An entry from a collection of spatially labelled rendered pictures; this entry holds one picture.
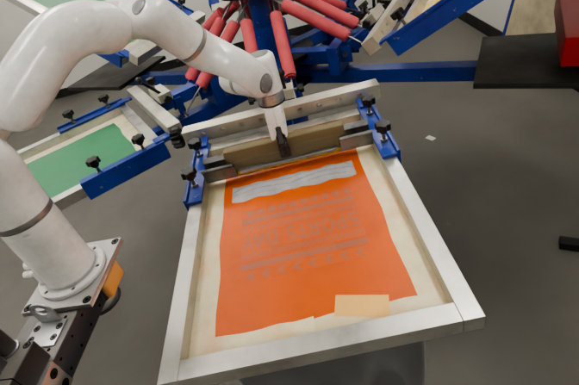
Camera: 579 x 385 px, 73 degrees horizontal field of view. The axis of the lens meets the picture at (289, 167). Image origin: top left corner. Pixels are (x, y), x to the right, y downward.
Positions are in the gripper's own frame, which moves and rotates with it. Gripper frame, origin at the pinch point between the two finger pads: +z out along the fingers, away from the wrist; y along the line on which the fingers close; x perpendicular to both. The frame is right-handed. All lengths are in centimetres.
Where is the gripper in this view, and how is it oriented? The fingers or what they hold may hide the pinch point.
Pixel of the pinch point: (284, 145)
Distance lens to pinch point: 115.5
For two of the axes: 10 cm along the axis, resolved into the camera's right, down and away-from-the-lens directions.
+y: 0.9, 5.8, -8.1
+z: 2.2, 7.8, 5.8
